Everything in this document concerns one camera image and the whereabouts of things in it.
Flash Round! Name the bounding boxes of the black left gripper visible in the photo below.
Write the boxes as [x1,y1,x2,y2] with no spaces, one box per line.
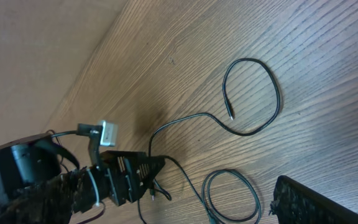
[100,151,165,206]

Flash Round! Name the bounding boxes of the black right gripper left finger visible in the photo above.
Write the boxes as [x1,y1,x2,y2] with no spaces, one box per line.
[0,169,86,223]

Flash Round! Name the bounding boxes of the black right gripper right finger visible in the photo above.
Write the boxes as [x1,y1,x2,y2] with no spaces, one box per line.
[270,175,358,224]

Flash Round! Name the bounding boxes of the black usb cable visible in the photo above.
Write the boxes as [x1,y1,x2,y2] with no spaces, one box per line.
[163,155,262,224]

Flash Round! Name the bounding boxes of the black cable with silver plugs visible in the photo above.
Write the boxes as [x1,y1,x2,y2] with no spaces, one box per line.
[137,57,282,224]

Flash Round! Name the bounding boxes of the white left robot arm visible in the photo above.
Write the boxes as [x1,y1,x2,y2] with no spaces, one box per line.
[0,134,165,212]

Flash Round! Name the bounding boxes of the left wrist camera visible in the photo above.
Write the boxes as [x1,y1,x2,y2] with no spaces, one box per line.
[76,119,119,147]

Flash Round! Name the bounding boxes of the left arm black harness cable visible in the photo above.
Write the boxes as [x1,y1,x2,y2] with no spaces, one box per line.
[0,129,80,194]

